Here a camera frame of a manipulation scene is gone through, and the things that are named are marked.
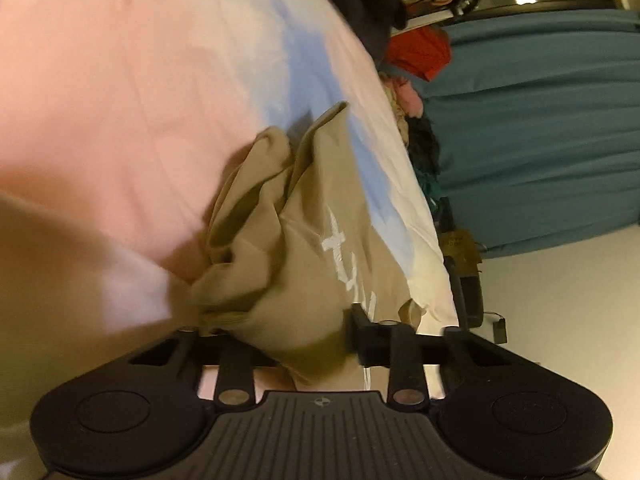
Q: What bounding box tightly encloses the pink garment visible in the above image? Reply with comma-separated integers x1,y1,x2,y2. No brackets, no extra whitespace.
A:
392,79,427,117

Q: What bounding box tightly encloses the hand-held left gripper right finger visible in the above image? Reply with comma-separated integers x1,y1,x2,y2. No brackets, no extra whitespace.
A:
345,305,506,407

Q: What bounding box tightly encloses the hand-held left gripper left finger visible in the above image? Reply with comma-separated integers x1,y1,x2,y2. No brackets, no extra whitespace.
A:
127,329,280,406

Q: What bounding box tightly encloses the black bed frame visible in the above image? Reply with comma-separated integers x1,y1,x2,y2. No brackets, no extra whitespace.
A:
435,197,485,333

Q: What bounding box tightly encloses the tan t-shirt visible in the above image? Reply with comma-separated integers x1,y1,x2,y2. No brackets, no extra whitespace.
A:
187,101,428,392

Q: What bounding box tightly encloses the black crumpled garment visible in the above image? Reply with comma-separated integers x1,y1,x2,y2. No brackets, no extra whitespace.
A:
406,114,442,181

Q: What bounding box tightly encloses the brown paper bag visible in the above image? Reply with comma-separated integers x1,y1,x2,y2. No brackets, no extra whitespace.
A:
442,229,485,277

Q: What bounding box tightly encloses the green garment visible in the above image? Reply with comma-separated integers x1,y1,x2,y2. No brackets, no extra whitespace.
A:
419,169,445,206

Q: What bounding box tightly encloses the wide blue curtain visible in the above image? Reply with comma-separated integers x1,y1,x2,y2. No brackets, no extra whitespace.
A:
380,6,640,261

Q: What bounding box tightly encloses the red garment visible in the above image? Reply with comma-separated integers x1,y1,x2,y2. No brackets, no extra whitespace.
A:
387,26,452,82

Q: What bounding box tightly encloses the pink white bed sheet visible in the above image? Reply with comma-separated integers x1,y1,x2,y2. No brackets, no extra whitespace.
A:
0,0,461,411

